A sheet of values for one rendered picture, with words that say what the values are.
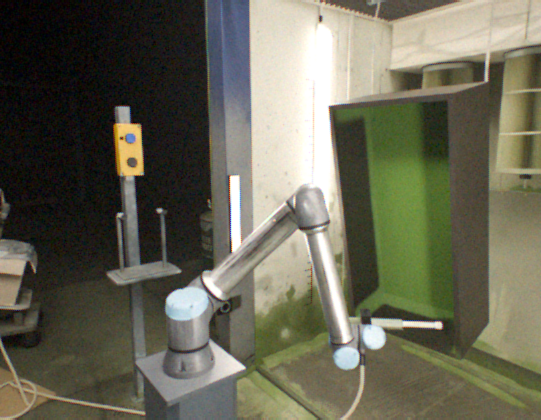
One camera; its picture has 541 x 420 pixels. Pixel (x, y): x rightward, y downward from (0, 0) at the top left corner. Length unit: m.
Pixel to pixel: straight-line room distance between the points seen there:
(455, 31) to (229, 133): 1.62
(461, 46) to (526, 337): 1.83
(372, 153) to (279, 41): 0.85
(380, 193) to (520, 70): 1.10
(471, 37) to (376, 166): 1.09
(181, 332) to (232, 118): 1.25
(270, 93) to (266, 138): 0.26
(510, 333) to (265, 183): 1.75
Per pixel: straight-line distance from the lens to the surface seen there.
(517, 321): 2.96
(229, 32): 2.36
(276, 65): 2.51
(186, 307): 1.47
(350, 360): 1.56
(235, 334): 2.56
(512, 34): 2.90
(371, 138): 2.31
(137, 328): 2.48
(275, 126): 2.47
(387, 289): 2.63
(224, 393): 1.61
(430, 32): 3.16
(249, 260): 1.56
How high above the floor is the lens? 1.47
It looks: 10 degrees down
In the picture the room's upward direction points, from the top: straight up
